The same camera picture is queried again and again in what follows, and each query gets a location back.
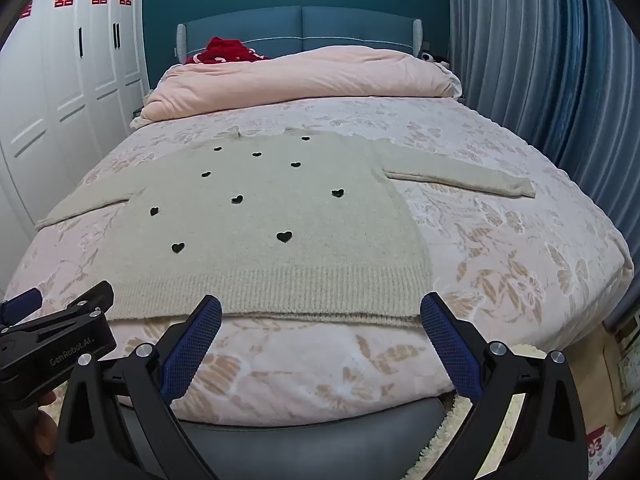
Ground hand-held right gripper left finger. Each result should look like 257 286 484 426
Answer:
57 294 223 480

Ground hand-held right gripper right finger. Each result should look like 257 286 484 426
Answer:
420 292 591 480

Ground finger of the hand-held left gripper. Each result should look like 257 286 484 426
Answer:
0 287 43 326
30 280 116 331

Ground beige sweater with black hearts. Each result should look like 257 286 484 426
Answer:
35 127 537 328

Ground person's left hand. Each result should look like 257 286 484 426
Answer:
22 391 61 476

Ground white fluffy rug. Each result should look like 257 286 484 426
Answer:
400 342 551 480

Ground bed with floral bedspread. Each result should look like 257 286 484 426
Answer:
2 92 636 428

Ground dark bed footboard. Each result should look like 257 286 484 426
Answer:
117 395 451 480

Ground beige storage box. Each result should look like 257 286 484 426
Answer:
602 305 640 416

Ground red floral mat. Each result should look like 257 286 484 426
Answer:
585 425 631 480

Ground white wardrobe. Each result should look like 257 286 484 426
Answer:
0 0 151 233

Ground red cloth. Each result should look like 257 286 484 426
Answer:
185 36 271 66

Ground pink duvet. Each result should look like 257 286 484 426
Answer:
130 46 463 131

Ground blue-grey curtain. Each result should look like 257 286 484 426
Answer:
446 0 640 321

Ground blue upholstered headboard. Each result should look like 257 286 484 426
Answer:
176 5 425 61

